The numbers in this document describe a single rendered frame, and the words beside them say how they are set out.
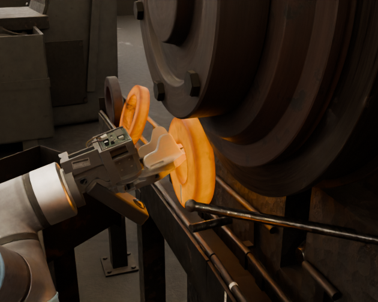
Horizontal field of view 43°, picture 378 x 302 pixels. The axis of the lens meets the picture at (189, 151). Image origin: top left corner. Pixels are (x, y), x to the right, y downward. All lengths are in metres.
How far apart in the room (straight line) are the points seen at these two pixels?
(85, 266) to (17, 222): 1.27
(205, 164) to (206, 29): 0.34
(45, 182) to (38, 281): 0.14
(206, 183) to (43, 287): 0.28
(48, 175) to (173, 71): 0.28
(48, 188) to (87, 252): 1.36
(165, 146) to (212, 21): 0.38
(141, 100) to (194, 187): 0.70
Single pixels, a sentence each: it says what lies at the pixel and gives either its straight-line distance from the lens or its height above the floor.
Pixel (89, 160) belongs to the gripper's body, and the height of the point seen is 0.86.
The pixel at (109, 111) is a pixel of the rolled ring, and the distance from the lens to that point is 1.73.
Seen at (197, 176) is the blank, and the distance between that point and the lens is 0.73.
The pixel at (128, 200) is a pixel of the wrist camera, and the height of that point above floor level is 0.77.
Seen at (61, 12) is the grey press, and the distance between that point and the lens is 3.40.
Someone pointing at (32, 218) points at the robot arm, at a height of 0.79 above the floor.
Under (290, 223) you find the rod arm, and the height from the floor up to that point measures 0.89.
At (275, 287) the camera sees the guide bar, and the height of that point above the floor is 0.70.
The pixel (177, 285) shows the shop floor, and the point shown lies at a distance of 1.86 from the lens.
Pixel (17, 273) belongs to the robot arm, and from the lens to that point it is 0.63.
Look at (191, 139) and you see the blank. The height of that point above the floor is 0.88.
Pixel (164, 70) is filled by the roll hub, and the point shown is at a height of 1.02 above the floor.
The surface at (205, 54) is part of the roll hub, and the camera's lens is 0.42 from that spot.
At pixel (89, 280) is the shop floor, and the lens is 1.92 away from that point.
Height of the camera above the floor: 1.14
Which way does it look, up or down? 22 degrees down
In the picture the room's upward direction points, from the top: straight up
